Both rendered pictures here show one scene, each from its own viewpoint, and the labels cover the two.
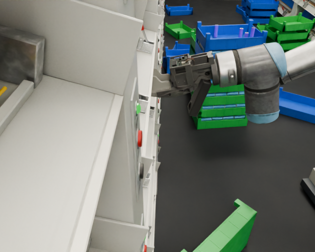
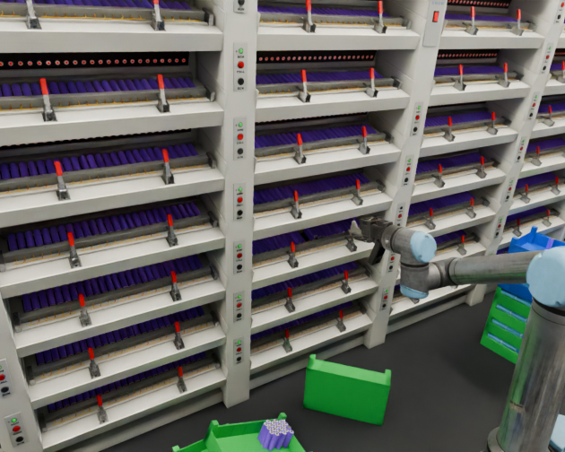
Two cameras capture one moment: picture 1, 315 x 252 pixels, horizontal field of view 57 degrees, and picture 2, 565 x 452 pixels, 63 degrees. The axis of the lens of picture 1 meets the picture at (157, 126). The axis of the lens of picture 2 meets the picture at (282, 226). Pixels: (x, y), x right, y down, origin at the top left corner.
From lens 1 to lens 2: 123 cm
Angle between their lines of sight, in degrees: 48
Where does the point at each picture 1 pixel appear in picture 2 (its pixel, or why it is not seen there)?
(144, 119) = (291, 221)
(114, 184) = (223, 204)
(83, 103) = (214, 174)
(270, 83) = (408, 260)
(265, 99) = (404, 273)
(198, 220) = not seen: hidden behind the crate
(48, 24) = (218, 159)
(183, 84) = (366, 234)
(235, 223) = (364, 375)
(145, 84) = (320, 212)
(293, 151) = not seen: hidden behind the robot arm
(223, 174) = (443, 385)
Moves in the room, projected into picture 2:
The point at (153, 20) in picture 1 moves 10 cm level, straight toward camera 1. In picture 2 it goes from (392, 190) to (373, 195)
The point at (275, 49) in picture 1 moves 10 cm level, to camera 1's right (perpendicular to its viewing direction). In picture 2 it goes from (416, 236) to (442, 250)
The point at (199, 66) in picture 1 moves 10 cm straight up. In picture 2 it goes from (378, 227) to (381, 200)
